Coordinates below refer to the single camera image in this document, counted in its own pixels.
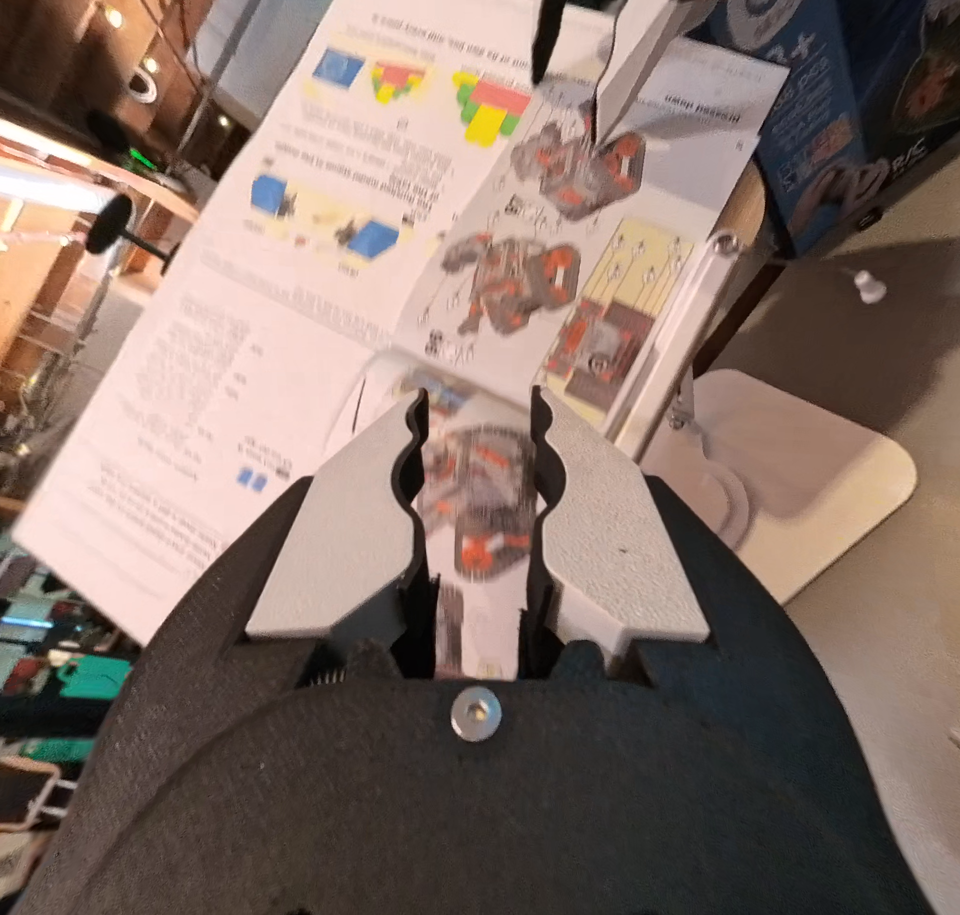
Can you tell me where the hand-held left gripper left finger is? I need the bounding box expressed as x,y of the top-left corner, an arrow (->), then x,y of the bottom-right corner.
246,388 -> 440,680

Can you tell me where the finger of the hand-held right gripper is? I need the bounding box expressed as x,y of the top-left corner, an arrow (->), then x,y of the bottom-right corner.
591,0 -> 704,145
529,0 -> 588,85

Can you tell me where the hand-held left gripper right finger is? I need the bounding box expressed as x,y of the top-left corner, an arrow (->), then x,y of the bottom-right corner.
519,387 -> 711,680

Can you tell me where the paper instruction sheet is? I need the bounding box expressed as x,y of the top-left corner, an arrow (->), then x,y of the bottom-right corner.
11,0 -> 790,680

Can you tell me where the blue toy box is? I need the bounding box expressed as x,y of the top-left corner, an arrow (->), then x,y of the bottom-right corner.
705,0 -> 960,258

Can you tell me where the white document stand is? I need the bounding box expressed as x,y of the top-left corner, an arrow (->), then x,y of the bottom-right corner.
607,157 -> 918,607

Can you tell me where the black round disc on stem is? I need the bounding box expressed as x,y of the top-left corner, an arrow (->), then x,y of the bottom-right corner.
84,193 -> 177,264

